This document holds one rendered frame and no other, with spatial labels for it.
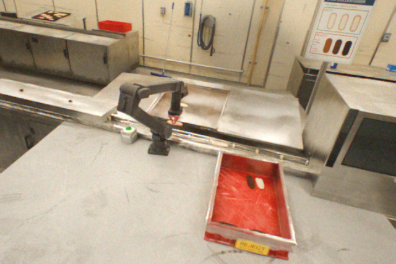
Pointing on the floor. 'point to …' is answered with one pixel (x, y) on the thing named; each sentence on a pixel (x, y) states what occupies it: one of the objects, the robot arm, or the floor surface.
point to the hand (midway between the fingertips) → (174, 122)
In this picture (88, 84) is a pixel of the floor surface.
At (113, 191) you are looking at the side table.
